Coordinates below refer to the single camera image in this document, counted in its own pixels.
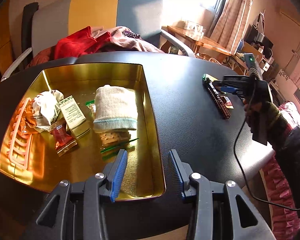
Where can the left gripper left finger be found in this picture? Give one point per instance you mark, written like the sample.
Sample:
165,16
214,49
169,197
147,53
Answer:
74,210

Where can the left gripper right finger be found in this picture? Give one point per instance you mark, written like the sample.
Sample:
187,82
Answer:
219,211

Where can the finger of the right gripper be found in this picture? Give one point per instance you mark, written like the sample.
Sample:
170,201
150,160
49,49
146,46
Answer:
231,90
232,81

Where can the red small snack packet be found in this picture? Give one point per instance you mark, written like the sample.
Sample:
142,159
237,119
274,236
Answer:
64,141

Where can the large cracker pack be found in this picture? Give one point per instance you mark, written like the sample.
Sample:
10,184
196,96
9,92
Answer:
111,140

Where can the green white small carton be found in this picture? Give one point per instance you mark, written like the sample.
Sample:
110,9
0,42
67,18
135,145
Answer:
75,119

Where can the orange plastic rack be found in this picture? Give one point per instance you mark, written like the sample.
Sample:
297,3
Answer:
19,143

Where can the beige knit sock roll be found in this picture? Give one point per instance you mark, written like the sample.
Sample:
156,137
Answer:
116,109

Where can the orange muffin snack bag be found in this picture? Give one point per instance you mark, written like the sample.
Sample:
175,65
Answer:
43,110

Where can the gloved right hand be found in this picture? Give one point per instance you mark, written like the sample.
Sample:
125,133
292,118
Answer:
253,110

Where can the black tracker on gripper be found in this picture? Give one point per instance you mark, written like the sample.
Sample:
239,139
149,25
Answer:
253,68

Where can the black monitor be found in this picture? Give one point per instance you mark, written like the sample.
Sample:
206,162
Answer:
253,36

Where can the wooden side table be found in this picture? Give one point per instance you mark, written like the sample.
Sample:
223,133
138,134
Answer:
198,41

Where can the middle window curtain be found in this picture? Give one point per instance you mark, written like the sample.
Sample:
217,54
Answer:
230,23

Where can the clear glass tray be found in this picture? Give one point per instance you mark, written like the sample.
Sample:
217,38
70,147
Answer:
196,28

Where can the pink bed cover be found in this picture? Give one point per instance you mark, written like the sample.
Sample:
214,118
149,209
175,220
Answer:
284,223

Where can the gold red tin box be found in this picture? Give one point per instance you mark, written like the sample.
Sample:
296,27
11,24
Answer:
33,160

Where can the grey yellow blue armchair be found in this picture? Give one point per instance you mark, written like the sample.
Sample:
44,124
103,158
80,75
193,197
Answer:
44,27

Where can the pink brown cloth pile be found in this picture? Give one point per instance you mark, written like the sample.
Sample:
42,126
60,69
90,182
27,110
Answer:
122,39

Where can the red cloth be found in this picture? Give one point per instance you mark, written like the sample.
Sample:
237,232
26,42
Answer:
80,43

